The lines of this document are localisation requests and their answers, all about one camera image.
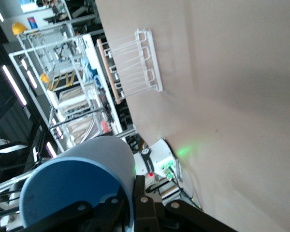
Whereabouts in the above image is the white wire cup holder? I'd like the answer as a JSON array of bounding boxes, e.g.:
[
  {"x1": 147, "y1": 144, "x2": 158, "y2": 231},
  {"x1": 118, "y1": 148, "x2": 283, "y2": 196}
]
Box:
[{"x1": 96, "y1": 28, "x2": 165, "y2": 105}]

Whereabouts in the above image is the long ceiling light strip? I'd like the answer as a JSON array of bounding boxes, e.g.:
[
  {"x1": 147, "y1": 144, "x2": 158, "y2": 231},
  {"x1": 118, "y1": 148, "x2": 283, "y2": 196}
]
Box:
[{"x1": 2, "y1": 65, "x2": 27, "y2": 107}]

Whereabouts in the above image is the white frame shelving rack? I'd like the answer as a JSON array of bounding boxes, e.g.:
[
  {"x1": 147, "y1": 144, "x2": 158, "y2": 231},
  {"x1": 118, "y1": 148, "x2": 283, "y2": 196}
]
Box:
[{"x1": 8, "y1": 21, "x2": 124, "y2": 152}]

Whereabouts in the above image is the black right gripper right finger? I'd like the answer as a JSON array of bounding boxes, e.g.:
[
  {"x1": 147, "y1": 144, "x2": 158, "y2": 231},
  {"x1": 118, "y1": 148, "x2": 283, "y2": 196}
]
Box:
[{"x1": 132, "y1": 175, "x2": 238, "y2": 232}]

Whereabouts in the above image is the table cover sheet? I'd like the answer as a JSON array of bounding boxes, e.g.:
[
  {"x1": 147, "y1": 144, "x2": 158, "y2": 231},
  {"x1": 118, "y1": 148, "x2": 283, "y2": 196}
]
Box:
[{"x1": 94, "y1": 0, "x2": 290, "y2": 232}]

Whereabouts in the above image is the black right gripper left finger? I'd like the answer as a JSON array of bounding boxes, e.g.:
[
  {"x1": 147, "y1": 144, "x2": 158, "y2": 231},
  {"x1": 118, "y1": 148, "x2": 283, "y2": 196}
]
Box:
[{"x1": 21, "y1": 197, "x2": 127, "y2": 232}]

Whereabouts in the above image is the black left base cable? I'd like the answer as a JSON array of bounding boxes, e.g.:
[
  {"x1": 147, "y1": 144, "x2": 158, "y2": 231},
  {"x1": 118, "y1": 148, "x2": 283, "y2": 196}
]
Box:
[{"x1": 170, "y1": 169, "x2": 203, "y2": 211}]

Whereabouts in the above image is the blue and red poster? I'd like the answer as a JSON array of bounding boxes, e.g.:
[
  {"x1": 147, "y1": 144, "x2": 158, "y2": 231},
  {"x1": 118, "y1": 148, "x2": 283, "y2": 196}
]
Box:
[{"x1": 26, "y1": 16, "x2": 38, "y2": 30}]

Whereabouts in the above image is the blue plastic cup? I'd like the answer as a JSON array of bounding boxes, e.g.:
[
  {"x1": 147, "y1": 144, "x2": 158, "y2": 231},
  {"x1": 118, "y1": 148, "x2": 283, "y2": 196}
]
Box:
[{"x1": 18, "y1": 135, "x2": 137, "y2": 232}]

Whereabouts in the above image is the blue cloth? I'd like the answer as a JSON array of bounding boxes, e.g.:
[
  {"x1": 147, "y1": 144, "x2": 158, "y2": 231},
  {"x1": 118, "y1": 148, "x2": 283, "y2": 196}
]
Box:
[{"x1": 80, "y1": 57, "x2": 102, "y2": 89}]

